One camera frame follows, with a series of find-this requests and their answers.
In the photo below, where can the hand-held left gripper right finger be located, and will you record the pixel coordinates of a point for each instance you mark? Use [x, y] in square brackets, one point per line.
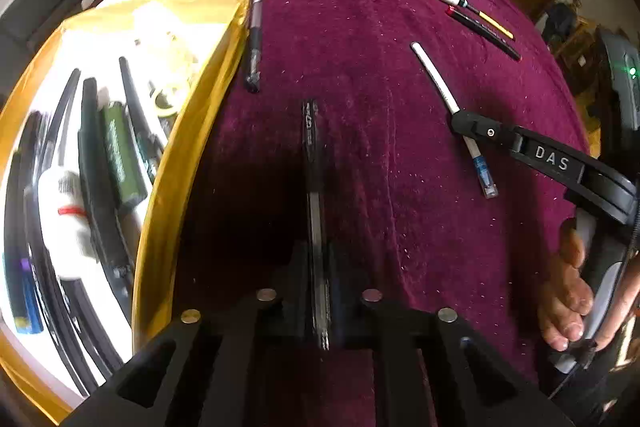
[342, 307]

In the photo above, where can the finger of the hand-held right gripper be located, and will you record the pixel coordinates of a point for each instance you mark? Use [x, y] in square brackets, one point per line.
[480, 127]

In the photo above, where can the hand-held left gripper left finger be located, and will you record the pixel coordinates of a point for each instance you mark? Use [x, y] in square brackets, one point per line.
[295, 307]

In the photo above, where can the white pen blue cap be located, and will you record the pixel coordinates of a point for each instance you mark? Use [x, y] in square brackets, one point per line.
[440, 82]

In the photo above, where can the yellow box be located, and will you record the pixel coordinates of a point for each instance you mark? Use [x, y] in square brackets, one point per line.
[170, 187]

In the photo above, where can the person's right hand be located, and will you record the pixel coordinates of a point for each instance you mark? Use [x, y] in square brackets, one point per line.
[565, 302]

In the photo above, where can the black pen red ends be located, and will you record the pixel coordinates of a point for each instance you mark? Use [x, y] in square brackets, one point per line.
[482, 32]

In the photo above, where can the maroon tablecloth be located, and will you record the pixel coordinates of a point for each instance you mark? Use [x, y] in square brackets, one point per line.
[375, 57]

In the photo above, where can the green black marker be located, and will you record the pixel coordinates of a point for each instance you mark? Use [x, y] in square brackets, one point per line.
[120, 157]

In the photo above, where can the long black pen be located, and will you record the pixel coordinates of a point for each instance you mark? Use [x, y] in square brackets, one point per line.
[97, 167]

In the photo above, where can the black grey pen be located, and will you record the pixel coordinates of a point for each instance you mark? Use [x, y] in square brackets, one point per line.
[255, 37]

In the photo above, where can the clear tape roll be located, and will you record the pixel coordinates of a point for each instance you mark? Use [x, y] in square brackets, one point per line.
[167, 94]

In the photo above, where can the cream tape dispenser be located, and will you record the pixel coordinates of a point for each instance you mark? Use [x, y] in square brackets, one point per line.
[160, 39]

